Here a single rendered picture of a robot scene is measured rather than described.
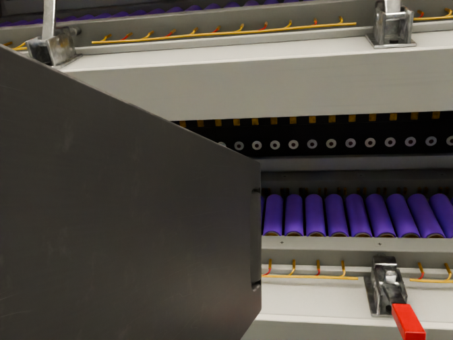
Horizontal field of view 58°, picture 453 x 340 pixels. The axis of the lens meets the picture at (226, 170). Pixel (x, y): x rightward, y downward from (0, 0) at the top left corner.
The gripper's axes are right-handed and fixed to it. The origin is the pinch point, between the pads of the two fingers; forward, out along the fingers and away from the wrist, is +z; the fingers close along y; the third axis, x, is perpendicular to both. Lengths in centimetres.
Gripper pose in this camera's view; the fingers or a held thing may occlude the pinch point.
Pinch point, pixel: (55, 218)
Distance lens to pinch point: 14.0
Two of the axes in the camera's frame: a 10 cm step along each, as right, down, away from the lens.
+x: 0.0, -10.0, 0.7
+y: 9.8, -0.1, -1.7
